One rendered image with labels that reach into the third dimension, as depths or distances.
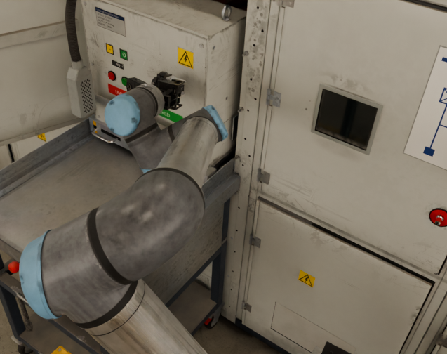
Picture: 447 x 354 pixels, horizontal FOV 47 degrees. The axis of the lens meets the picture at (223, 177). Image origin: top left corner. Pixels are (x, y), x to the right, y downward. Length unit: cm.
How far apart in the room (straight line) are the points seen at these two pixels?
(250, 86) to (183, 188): 90
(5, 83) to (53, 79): 17
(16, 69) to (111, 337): 131
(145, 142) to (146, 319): 55
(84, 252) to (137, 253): 7
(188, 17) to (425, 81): 68
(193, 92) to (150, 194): 87
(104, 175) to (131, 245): 114
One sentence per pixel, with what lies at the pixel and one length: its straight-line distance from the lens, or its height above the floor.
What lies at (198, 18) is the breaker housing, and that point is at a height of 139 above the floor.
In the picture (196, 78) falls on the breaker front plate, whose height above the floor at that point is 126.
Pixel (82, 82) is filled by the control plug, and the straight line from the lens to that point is 176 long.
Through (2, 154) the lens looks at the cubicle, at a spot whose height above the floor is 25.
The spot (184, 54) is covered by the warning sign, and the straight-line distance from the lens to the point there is 151.
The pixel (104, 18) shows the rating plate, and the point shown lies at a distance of 170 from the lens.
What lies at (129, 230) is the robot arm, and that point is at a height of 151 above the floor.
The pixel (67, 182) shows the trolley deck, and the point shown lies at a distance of 181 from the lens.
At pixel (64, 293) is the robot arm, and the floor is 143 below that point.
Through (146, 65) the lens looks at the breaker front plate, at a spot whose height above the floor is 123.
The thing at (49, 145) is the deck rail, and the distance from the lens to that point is 189.
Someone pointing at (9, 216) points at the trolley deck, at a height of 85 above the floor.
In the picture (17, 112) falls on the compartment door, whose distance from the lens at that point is 202.
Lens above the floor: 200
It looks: 40 degrees down
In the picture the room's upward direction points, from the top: 4 degrees clockwise
